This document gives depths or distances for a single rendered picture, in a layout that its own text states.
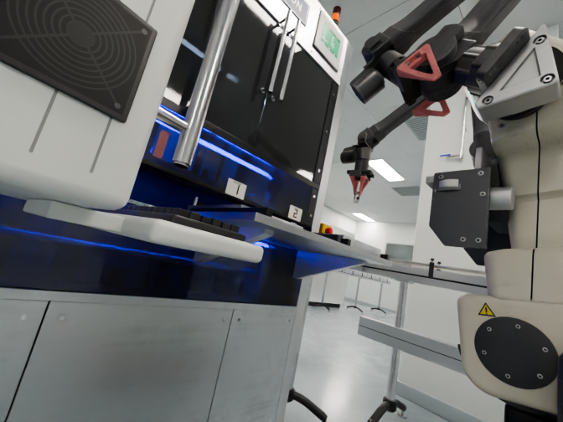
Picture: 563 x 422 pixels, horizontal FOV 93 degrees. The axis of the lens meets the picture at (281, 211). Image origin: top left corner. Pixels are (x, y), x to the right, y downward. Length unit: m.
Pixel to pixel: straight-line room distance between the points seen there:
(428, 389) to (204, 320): 1.89
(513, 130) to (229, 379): 1.12
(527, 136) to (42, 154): 0.71
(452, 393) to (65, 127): 2.47
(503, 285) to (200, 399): 0.96
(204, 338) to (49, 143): 0.86
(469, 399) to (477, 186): 1.98
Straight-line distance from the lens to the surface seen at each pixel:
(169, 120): 0.38
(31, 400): 0.97
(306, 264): 1.22
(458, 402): 2.50
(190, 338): 1.04
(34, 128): 0.32
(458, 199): 0.64
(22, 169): 0.31
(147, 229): 0.35
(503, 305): 0.61
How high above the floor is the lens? 0.78
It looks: 11 degrees up
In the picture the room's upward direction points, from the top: 12 degrees clockwise
